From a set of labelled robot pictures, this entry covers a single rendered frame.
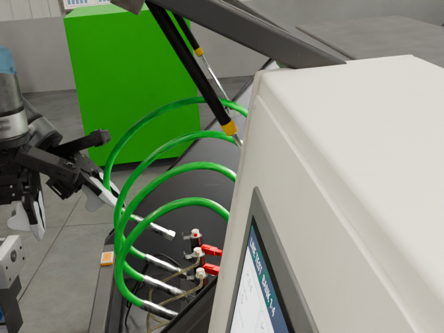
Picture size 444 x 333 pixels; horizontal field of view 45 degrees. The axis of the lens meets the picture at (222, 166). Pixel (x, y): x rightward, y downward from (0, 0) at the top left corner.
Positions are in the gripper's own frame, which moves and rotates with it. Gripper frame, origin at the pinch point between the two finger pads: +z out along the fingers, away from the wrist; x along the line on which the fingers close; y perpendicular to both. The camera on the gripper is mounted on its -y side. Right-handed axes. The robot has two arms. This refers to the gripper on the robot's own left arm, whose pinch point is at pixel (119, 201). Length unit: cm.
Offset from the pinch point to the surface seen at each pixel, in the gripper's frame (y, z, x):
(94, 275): 119, 4, -177
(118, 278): 0.9, 10.7, 22.6
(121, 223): -4.0, 4.3, 16.1
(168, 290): 1.5, 19.6, 11.3
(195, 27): 10, -135, -631
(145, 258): 2.9, 12.3, 5.4
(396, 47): -61, 18, -1
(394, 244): -43, 19, 78
